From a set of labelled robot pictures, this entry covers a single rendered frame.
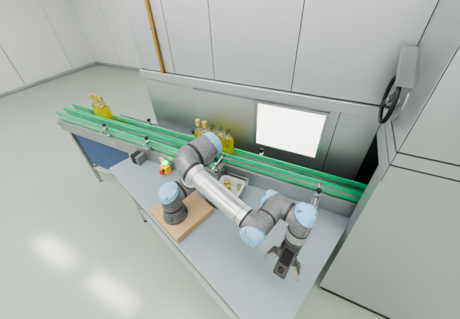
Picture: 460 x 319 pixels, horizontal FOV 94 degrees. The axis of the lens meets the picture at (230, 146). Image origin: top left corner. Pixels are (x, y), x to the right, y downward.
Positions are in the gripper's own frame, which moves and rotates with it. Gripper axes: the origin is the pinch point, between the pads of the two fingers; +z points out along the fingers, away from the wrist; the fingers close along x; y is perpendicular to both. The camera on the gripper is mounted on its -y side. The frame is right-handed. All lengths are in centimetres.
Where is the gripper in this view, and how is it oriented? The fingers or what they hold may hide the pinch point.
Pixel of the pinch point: (279, 270)
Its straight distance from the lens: 104.9
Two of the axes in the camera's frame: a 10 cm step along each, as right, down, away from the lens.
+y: 5.9, -3.7, 7.2
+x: -8.0, -4.0, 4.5
